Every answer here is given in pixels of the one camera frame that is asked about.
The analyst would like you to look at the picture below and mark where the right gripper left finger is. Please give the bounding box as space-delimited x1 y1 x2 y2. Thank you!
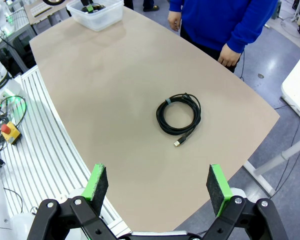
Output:
26 163 121 240

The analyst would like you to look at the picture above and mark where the person in blue hoodie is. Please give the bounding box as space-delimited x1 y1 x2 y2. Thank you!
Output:
167 0 279 74

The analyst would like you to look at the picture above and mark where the person's left hand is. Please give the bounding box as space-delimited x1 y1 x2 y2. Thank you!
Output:
218 43 241 68

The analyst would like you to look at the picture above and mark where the black USB cable gold plug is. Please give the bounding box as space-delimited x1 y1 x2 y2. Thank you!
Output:
156 92 202 148

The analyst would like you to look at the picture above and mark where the white table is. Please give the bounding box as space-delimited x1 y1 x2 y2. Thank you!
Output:
243 43 300 198

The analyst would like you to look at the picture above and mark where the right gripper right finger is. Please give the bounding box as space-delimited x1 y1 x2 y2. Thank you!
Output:
205 163 290 240

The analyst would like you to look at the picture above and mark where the person's right hand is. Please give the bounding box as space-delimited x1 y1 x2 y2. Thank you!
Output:
167 11 183 33

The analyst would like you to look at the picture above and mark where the thin black USB cable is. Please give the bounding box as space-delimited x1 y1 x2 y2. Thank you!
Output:
81 3 106 13

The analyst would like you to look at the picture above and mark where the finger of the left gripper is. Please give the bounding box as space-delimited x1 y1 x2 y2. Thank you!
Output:
80 0 95 13

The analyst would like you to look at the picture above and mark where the person's left forearm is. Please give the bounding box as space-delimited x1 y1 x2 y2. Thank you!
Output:
226 9 278 55

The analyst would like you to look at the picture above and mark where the yellow emergency stop button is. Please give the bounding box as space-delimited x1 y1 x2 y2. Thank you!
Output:
0 121 22 146

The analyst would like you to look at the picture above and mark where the clear plastic storage bin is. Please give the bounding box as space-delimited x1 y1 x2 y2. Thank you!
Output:
66 0 125 33

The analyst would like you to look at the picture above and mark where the brown side table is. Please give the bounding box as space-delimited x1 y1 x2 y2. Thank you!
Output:
23 0 75 26

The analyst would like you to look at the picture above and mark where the person's right forearm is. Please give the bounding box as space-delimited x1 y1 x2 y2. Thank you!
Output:
168 0 191 16

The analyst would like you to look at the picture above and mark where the white keyboard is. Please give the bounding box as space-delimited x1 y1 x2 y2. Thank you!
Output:
30 4 53 18

